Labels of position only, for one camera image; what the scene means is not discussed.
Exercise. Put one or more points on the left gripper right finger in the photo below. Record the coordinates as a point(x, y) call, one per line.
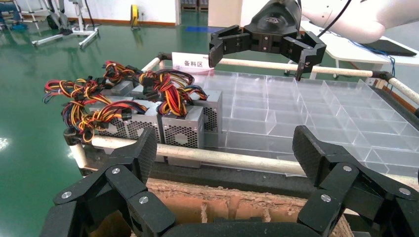
point(343, 189)

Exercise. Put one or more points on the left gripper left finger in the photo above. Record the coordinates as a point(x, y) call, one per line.
point(98, 189)

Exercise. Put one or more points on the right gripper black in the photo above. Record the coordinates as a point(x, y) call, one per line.
point(275, 23)

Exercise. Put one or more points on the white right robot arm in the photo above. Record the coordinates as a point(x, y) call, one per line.
point(353, 19)

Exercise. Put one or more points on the blue floor mat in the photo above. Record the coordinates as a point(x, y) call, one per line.
point(203, 29)

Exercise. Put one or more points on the clear acrylic divider tray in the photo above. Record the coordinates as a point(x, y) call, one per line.
point(294, 111)

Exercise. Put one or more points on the white sign with characters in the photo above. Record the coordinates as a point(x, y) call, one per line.
point(193, 62)

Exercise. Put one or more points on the white table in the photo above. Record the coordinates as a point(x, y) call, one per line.
point(347, 49)

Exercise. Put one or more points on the torn brown cardboard box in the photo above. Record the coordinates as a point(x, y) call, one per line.
point(196, 202)

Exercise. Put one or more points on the black laptop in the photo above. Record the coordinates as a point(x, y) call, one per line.
point(396, 49)

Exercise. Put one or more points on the yellow floor fan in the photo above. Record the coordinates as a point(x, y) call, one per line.
point(134, 14)

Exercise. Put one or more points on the white metal floor stand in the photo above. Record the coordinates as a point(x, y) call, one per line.
point(85, 32)

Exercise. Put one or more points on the person in blue jeans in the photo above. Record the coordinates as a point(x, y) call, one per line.
point(9, 8)

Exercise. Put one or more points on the white tube cart frame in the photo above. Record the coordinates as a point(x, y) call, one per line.
point(196, 155)

